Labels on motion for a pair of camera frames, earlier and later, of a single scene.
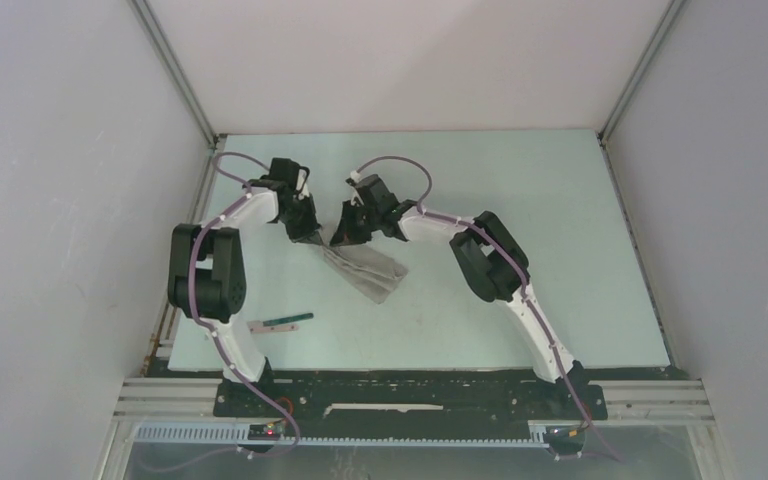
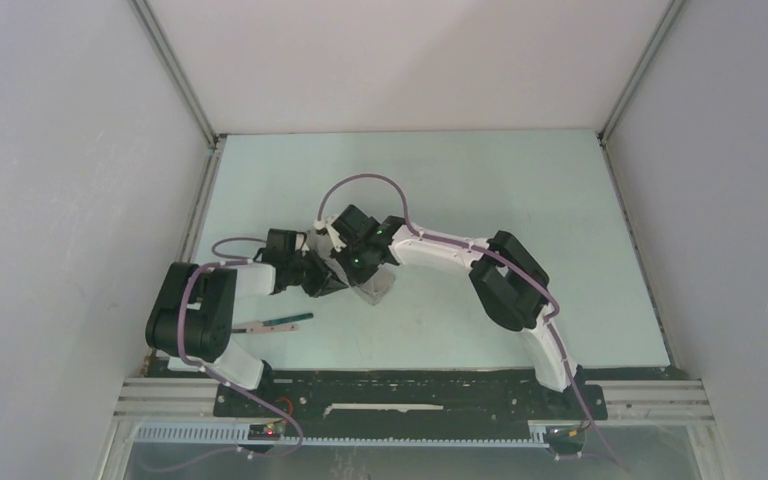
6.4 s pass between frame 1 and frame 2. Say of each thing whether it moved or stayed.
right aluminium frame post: stayed
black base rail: stayed
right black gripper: moved
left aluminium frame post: stayed
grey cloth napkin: moved
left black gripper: moved
